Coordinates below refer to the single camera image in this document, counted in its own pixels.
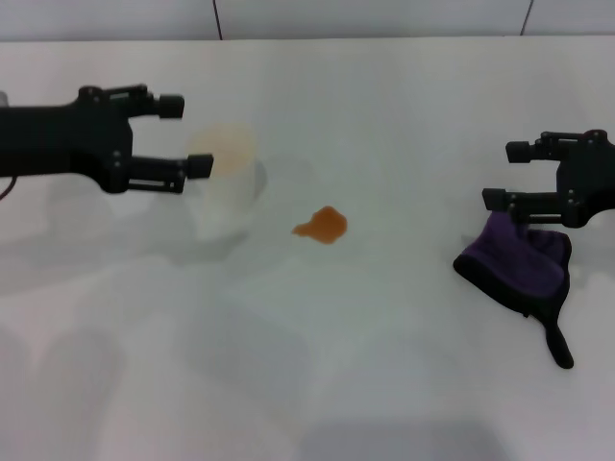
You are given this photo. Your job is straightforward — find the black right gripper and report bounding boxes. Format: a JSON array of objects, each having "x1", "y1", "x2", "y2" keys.
[{"x1": 481, "y1": 128, "x2": 615, "y2": 230}]

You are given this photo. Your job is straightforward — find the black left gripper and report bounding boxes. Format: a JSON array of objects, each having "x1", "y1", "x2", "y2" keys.
[{"x1": 0, "y1": 84, "x2": 215, "y2": 196}]

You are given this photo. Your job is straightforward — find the white paper cup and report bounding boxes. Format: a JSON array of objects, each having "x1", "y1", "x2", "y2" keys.
[{"x1": 185, "y1": 122, "x2": 268, "y2": 239}]

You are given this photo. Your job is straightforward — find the purple rag with black edge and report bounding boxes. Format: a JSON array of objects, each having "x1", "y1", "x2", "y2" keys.
[{"x1": 453, "y1": 210, "x2": 576, "y2": 370}]

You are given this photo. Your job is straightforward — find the brown liquid stain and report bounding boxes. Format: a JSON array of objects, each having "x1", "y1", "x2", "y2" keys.
[{"x1": 291, "y1": 205, "x2": 349, "y2": 246}]

